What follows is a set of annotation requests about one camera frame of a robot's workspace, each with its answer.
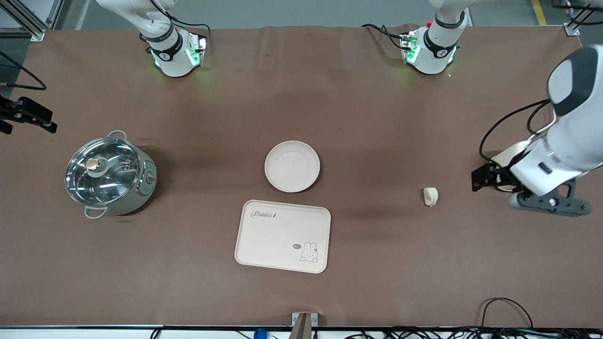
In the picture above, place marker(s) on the pale steamed bun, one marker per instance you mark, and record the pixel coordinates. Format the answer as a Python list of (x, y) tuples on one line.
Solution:
[(430, 197)]

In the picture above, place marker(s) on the cream round plate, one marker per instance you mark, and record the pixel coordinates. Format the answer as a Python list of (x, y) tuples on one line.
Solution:
[(292, 167)]

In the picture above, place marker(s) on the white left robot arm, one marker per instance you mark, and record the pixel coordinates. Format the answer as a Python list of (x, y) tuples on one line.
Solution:
[(584, 136)]

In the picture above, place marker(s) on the white two-slot toaster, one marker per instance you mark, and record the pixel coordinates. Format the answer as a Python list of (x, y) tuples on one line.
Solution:
[(511, 151)]

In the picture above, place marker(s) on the glass pot lid with knob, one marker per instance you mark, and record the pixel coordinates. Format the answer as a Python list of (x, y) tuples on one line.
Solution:
[(106, 172)]

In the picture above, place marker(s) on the stainless steel electric pot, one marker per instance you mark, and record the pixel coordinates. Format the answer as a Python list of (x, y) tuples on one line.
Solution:
[(139, 193)]

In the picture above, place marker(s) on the brown table cover mat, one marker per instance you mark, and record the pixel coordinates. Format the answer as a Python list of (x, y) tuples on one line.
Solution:
[(377, 117)]

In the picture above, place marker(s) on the cream tray with rabbit print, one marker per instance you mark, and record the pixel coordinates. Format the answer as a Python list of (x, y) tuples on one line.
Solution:
[(278, 240)]

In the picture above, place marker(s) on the blue round cap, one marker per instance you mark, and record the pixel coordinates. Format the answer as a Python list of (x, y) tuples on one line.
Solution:
[(260, 334)]

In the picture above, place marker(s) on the aluminium frame profile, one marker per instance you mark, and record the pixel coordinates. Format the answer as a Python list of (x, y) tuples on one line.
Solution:
[(572, 28), (28, 19)]

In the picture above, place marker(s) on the metal clamp bracket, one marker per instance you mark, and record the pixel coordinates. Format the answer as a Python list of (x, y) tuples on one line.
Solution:
[(304, 325)]

